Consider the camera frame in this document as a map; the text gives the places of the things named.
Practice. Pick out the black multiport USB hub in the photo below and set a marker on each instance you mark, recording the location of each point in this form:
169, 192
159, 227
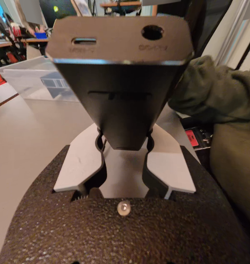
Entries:
120, 92

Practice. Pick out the person's right forearm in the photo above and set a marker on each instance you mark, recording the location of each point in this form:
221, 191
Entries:
215, 92

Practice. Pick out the grey desk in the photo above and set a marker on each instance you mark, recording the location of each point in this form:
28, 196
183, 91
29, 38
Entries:
34, 134

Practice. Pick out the small blue parts bin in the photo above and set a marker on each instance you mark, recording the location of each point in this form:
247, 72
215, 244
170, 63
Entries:
41, 35

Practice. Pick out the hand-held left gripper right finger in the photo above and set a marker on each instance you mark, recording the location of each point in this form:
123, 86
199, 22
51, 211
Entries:
170, 165

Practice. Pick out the clear bin divider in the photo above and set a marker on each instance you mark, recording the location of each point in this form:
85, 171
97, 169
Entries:
55, 84

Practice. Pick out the black monitor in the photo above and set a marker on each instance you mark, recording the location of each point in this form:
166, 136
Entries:
55, 12

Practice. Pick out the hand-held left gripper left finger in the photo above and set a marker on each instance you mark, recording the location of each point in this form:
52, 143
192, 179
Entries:
79, 165

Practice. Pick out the black pouch red label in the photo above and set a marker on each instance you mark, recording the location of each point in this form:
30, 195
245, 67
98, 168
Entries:
191, 138

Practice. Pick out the person's green jacket torso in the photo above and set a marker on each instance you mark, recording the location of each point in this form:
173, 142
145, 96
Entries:
236, 165

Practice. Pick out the clear plastic bin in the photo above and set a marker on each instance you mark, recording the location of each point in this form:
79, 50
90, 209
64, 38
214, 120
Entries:
24, 82

